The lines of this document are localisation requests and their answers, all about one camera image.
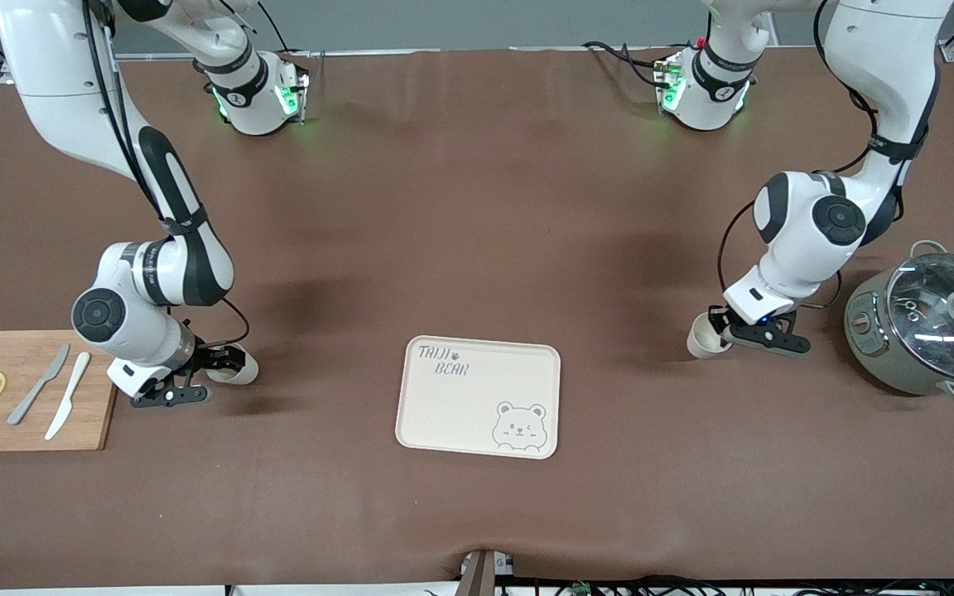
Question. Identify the white plastic knife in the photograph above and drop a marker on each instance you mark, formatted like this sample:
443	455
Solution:
67	397

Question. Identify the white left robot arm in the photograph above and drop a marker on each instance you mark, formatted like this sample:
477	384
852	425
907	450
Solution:
800	248

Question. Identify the grey electric cooking pot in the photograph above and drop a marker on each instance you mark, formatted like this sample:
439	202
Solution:
870	348

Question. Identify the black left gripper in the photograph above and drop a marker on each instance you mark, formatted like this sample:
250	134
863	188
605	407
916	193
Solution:
719	319

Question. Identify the wooden cutting board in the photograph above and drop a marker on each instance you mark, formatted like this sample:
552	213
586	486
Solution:
100	430

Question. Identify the grey plastic knife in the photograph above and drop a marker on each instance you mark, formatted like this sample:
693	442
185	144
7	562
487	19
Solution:
36	387

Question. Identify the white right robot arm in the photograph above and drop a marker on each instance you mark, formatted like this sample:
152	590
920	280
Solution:
55	83

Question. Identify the brown table mat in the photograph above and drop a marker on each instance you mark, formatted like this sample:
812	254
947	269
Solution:
477	207

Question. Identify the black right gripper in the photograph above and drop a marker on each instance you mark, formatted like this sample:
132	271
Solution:
214	358

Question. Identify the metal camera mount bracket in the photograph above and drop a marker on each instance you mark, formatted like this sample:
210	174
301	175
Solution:
481	575

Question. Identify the white IKEA cup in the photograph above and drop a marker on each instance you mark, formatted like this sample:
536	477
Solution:
699	341
247	374

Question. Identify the glass pot lid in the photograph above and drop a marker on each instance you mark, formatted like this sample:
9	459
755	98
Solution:
932	323

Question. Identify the cream tray with bear print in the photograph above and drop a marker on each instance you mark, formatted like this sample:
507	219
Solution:
460	406

